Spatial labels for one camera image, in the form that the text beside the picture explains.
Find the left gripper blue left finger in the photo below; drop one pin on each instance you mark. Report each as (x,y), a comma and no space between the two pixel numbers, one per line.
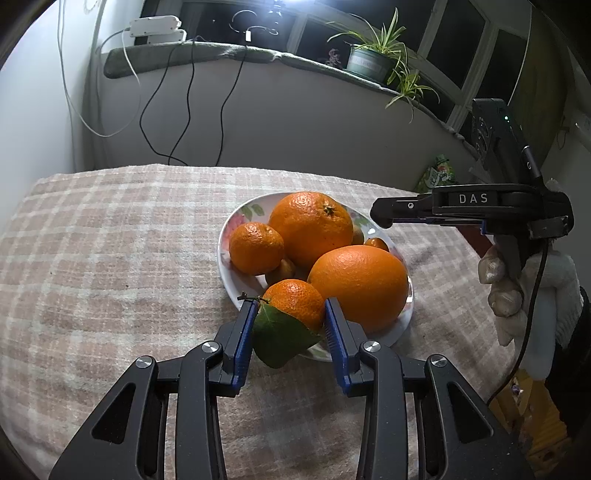
(124,436)

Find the floral white plate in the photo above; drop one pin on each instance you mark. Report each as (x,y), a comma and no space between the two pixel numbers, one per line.
(258,210)

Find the large oval orange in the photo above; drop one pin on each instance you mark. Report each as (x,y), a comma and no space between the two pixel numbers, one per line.
(370,284)

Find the brown kiwi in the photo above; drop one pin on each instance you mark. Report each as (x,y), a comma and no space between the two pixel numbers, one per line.
(358,236)

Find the right hand white glove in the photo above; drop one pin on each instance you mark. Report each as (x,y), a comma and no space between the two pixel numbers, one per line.
(538,311)

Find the small kumquat fruit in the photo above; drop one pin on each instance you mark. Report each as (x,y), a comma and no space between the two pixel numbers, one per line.
(286,270)

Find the red package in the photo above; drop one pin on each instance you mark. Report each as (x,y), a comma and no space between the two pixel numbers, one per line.
(479,242)

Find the green snack package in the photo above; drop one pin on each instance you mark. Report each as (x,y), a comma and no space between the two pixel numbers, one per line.
(439,173)

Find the potted spider plant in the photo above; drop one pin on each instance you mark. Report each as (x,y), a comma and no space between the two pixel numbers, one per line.
(381,56)

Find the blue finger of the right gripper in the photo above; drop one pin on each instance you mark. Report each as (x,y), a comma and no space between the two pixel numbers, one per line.
(394,210)

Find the black right camera box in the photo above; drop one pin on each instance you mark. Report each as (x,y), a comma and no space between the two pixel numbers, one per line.
(505,154)

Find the white power strip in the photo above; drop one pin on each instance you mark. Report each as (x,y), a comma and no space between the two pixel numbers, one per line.
(158,29)

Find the small mandarin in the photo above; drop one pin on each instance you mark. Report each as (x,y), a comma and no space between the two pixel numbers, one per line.
(255,248)

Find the mandarin with green leaf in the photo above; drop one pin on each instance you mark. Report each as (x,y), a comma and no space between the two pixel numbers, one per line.
(290,319)

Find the large round orange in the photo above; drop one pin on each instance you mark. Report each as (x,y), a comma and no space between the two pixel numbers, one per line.
(311,224)

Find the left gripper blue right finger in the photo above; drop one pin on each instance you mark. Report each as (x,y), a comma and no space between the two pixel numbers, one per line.
(458,435)

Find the green sill cloth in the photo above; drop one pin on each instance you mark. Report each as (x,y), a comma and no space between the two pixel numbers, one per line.
(151,57)

